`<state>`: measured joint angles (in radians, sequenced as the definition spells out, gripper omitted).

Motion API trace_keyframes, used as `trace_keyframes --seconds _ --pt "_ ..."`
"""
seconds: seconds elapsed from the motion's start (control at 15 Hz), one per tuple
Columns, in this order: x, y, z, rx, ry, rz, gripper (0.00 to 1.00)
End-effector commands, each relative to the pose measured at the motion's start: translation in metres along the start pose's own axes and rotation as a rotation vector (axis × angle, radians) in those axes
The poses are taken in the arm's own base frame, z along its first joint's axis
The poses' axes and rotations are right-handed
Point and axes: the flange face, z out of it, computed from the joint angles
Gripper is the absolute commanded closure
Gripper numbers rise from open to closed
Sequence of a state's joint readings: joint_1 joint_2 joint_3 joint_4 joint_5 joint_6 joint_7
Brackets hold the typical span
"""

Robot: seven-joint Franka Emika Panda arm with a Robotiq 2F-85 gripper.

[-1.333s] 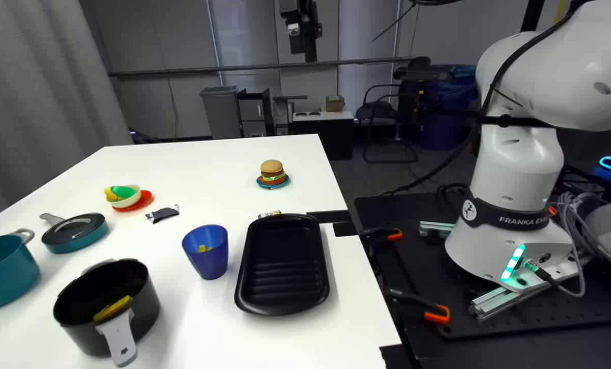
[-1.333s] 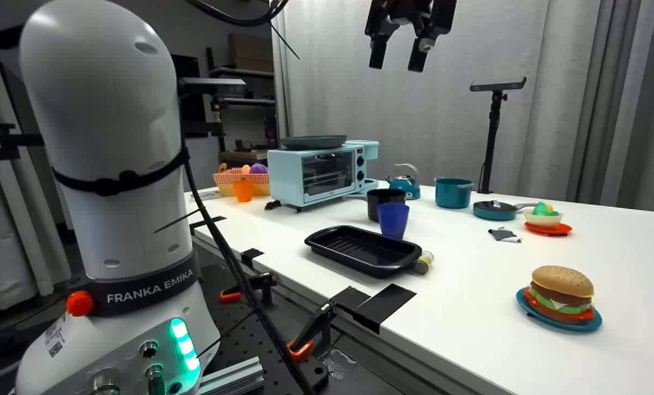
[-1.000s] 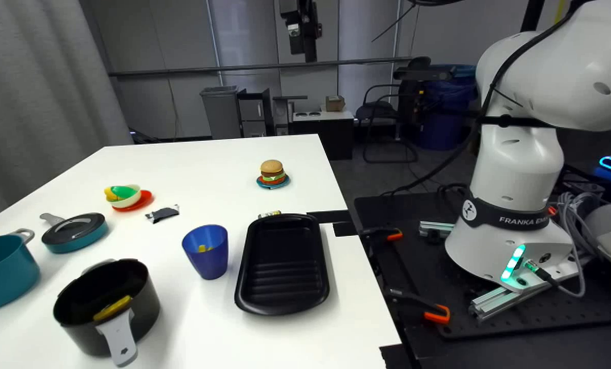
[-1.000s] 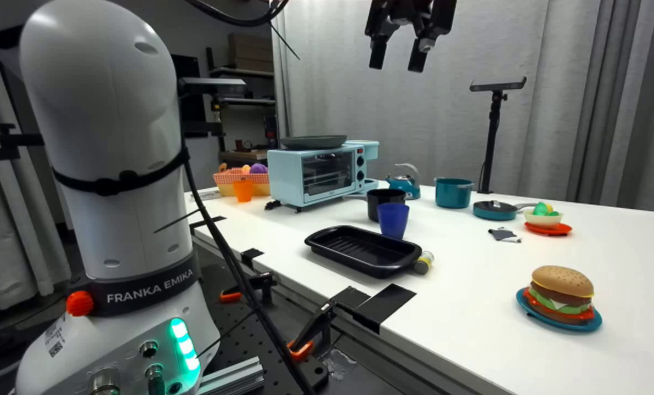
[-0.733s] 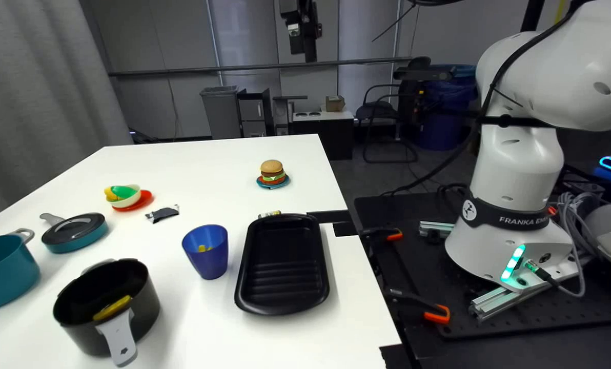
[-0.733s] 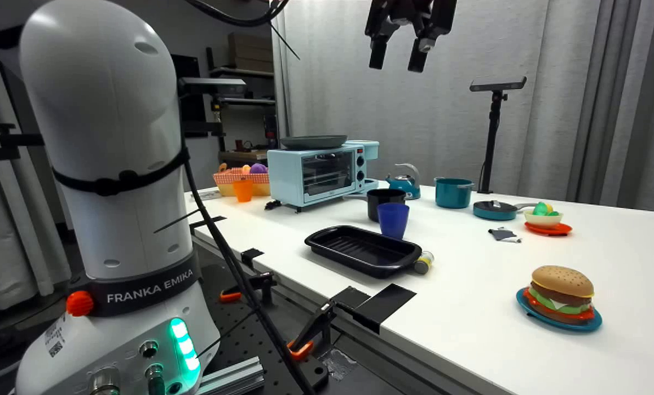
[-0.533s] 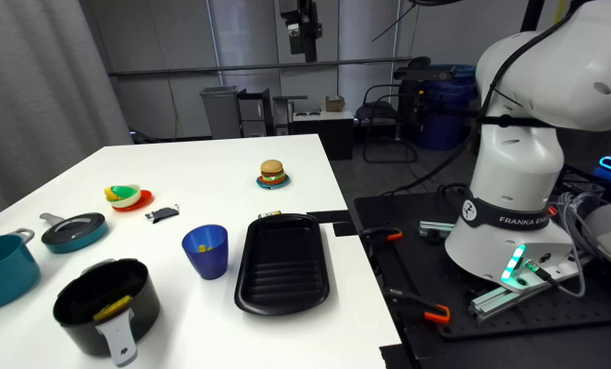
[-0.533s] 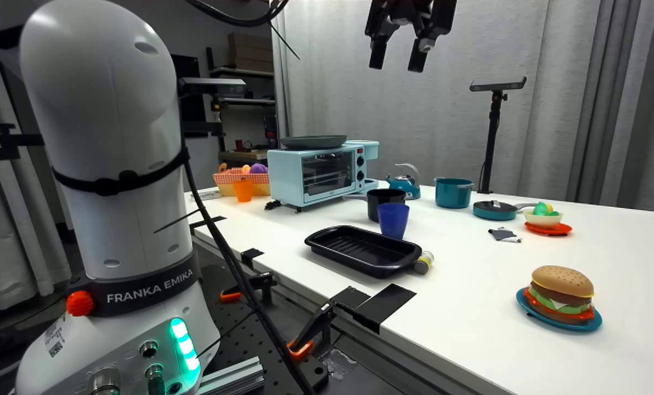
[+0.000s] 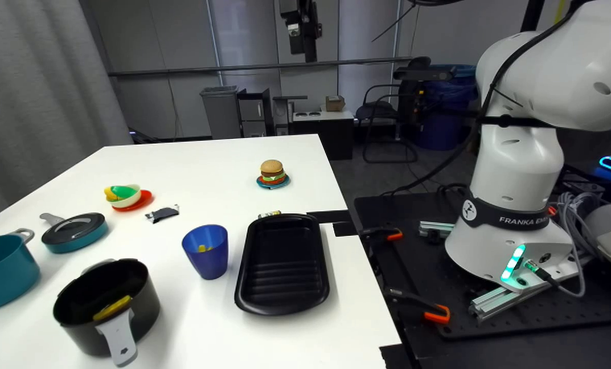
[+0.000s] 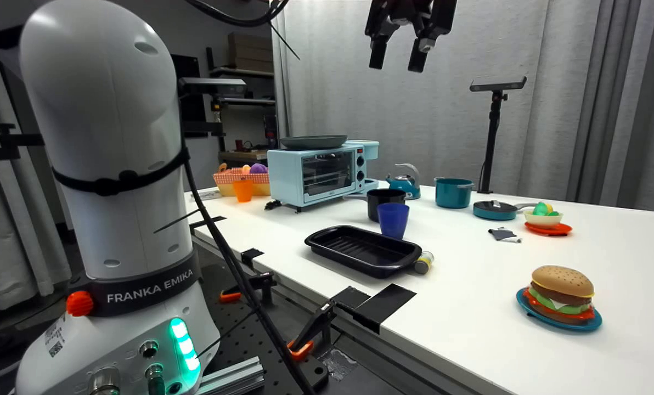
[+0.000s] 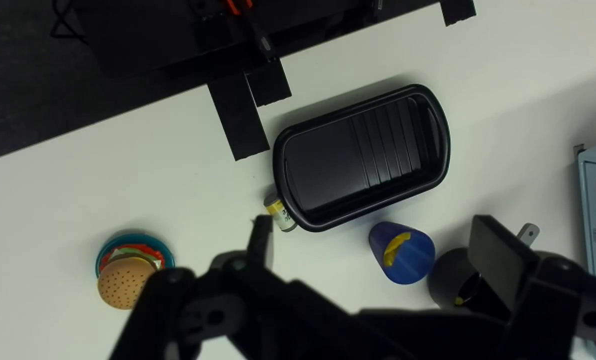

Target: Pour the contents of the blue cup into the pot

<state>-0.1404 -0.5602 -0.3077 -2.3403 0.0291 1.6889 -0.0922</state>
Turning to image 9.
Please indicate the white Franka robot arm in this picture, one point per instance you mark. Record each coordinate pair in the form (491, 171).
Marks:
(517, 171)

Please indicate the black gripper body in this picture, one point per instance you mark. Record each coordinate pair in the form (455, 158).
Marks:
(310, 17)

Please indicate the small teal frying pan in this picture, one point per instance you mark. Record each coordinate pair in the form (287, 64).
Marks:
(77, 231)

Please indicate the toy bowl with green food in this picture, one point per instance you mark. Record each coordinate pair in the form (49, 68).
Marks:
(122, 195)

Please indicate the small black white card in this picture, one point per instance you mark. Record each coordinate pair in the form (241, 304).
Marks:
(162, 214)

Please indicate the grey curtain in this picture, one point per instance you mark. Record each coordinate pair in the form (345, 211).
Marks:
(32, 102)

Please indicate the black office chair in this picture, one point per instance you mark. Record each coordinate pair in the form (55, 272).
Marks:
(385, 113)

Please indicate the small red plate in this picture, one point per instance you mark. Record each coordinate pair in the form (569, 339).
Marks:
(144, 200)

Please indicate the black ridged grill tray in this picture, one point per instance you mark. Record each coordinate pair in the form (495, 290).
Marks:
(282, 266)

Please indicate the teal cooking pot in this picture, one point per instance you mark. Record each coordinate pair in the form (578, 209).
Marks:
(0, 272)

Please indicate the aluminium profile rail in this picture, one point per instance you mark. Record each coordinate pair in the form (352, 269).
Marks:
(504, 298)

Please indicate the small teal plate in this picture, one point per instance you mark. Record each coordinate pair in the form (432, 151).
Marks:
(274, 182)

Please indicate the small cardboard box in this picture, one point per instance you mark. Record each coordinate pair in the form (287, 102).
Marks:
(334, 102)

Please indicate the dark low cabinet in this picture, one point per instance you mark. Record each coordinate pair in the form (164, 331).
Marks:
(255, 113)

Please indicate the blue plastic barrel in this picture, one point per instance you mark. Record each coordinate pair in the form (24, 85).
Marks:
(445, 108)

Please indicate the yellow toy piece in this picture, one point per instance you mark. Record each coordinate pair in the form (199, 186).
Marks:
(204, 248)
(114, 308)

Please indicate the grey trash bin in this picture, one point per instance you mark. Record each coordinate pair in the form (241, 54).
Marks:
(220, 113)

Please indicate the blue plastic cup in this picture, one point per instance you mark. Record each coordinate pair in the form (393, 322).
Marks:
(206, 262)

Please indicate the toy burger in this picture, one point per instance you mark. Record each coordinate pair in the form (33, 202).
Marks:
(271, 169)

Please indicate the black flat table bracket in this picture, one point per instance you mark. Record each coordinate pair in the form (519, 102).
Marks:
(328, 217)

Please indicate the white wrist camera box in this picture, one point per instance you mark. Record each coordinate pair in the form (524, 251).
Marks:
(291, 28)

